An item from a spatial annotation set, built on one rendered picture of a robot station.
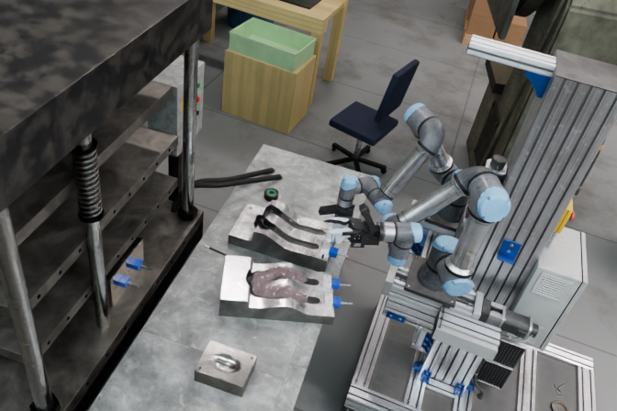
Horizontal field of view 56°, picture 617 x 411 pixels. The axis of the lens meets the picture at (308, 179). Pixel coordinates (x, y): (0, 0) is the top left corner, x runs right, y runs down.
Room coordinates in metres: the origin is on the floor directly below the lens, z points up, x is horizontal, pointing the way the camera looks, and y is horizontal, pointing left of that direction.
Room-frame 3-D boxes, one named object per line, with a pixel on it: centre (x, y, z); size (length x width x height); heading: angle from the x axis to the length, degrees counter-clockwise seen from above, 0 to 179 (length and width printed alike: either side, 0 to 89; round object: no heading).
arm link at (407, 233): (1.62, -0.39, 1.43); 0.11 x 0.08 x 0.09; 102
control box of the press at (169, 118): (2.45, 0.72, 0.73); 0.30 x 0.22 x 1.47; 170
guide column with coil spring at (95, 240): (1.45, 0.73, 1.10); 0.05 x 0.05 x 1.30
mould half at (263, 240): (2.12, 0.07, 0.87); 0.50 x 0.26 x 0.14; 80
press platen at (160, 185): (1.69, 1.08, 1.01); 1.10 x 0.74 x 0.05; 170
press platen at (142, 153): (1.69, 1.08, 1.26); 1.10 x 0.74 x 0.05; 170
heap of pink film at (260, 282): (1.76, 0.04, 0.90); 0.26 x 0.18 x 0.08; 97
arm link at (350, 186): (2.12, -0.19, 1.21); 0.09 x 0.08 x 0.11; 121
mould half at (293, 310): (1.75, 0.04, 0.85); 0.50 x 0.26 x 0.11; 97
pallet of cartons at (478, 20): (7.49, -2.01, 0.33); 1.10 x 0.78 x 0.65; 167
